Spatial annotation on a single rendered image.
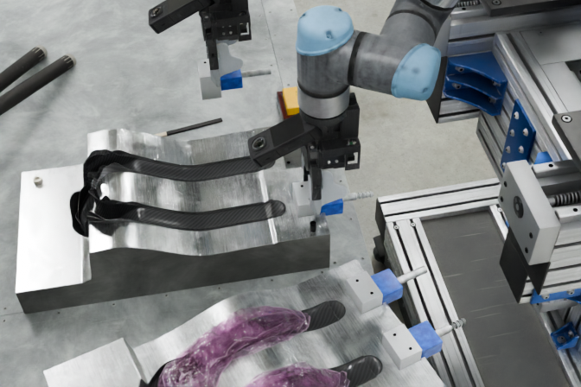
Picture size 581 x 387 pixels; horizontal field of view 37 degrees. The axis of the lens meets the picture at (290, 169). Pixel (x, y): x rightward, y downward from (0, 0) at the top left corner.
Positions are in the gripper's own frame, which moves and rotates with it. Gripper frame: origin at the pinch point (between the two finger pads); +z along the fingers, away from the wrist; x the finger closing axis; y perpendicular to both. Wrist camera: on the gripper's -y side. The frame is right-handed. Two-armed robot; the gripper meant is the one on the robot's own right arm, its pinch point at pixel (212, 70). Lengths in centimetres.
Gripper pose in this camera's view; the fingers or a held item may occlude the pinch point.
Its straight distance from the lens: 156.3
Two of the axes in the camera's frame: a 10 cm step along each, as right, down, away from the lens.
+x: -1.7, -7.2, 6.7
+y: 9.8, -1.4, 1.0
